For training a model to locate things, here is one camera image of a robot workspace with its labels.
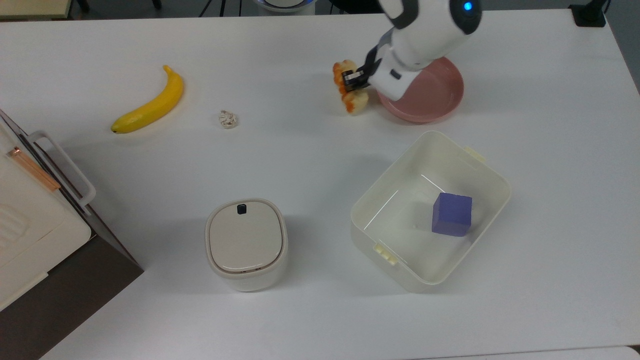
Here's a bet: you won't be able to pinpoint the copper wooden door handle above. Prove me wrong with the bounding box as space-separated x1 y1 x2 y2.
5 146 62 193

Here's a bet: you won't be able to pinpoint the pink round plate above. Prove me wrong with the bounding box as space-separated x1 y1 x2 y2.
376 56 465 125

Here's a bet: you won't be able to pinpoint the cream appliance with door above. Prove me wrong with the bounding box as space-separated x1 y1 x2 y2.
0 119 93 312

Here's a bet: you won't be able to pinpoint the white drawer handle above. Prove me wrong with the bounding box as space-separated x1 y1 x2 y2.
27 130 97 216

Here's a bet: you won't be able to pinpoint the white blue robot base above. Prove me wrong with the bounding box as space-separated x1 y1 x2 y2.
252 0 319 12

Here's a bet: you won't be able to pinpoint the white plastic storage bin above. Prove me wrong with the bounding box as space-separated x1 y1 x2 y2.
349 130 512 294

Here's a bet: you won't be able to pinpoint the purple cube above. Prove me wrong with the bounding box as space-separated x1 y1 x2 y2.
431 192 474 238

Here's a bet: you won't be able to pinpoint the cream lidded trash can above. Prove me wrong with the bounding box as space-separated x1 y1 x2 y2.
204 197 290 293

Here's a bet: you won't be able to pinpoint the black corner clamp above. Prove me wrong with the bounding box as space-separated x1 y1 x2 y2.
568 0 612 28

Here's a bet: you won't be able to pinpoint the yellow banana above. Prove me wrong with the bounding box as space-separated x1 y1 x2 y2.
110 65 185 135

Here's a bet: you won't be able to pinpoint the black tripod legs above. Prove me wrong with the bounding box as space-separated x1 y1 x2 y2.
198 0 244 17

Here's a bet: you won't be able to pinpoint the small crumpled white object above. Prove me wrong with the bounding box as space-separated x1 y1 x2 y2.
217 109 239 130

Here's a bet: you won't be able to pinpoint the orange bread slice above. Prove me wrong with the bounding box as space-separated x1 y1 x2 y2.
332 59 370 116

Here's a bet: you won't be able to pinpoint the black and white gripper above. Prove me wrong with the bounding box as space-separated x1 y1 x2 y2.
341 27 427 102

